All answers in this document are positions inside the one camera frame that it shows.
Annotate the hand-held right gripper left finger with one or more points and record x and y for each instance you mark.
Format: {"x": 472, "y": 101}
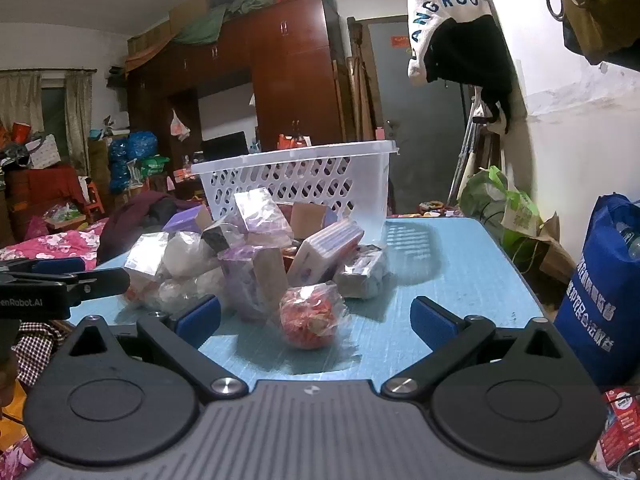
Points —
{"x": 200, "y": 317}

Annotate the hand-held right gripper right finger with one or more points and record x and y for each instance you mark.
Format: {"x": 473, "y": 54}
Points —
{"x": 434, "y": 317}

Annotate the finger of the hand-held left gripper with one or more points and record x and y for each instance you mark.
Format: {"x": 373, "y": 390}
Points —
{"x": 57, "y": 265}
{"x": 102, "y": 282}

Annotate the pile of plastic-wrapped packets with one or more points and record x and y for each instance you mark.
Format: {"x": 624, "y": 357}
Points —
{"x": 260, "y": 270}

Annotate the red ball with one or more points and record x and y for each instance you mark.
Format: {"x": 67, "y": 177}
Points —
{"x": 307, "y": 317}

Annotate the white plastic basket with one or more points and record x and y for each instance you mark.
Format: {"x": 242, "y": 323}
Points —
{"x": 372, "y": 190}

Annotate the red clothes pile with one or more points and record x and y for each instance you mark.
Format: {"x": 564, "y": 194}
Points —
{"x": 60, "y": 242}

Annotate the checkered cloth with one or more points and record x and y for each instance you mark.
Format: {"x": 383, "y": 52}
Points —
{"x": 40, "y": 345}

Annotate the cardboard box with packets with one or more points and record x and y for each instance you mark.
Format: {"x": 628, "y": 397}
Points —
{"x": 65, "y": 214}

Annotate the dark maroon clothing heap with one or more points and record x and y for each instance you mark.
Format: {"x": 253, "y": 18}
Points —
{"x": 135, "y": 215}

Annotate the red plastic stool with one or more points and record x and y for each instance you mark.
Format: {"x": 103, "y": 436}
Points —
{"x": 92, "y": 197}

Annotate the colourful round basket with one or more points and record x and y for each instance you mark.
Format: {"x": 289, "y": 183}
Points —
{"x": 432, "y": 206}

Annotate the white patterned gift bag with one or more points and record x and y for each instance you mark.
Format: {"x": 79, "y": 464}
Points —
{"x": 44, "y": 152}

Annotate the blue plastic garbage sack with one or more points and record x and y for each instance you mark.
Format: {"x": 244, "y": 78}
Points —
{"x": 132, "y": 152}

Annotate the green and white shopping bag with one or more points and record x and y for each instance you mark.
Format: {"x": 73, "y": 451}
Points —
{"x": 520, "y": 215}

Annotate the brown paper bag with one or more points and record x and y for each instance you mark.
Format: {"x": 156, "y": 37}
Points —
{"x": 555, "y": 260}

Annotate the metal crutch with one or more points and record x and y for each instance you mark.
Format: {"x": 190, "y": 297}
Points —
{"x": 459, "y": 170}

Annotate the patterned curtain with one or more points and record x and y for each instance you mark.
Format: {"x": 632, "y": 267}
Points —
{"x": 77, "y": 115}
{"x": 20, "y": 102}

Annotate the blue tote bag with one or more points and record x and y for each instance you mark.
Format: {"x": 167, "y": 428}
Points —
{"x": 590, "y": 320}

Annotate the small pink white plastic bag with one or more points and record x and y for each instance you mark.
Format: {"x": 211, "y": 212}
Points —
{"x": 180, "y": 127}

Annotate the black monitor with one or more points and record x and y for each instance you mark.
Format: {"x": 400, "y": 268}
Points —
{"x": 225, "y": 146}

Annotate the grey door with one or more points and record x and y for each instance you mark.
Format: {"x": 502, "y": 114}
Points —
{"x": 425, "y": 135}

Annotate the red shopping bag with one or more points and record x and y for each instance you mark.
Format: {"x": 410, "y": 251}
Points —
{"x": 290, "y": 141}

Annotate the large plastic water bottle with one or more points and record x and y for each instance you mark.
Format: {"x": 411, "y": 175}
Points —
{"x": 632, "y": 240}

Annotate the red printed carton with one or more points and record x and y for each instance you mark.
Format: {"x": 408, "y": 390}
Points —
{"x": 620, "y": 425}

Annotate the wooden planks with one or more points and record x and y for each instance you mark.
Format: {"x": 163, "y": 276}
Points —
{"x": 362, "y": 90}

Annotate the brown wooden wardrobe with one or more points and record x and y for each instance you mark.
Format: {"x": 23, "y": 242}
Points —
{"x": 290, "y": 85}

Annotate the white and black hanging sweater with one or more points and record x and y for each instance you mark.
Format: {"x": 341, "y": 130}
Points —
{"x": 465, "y": 50}

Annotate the green cloth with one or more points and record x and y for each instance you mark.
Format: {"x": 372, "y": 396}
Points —
{"x": 210, "y": 25}

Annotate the olive hanging bag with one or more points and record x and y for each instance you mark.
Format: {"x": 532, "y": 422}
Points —
{"x": 605, "y": 15}

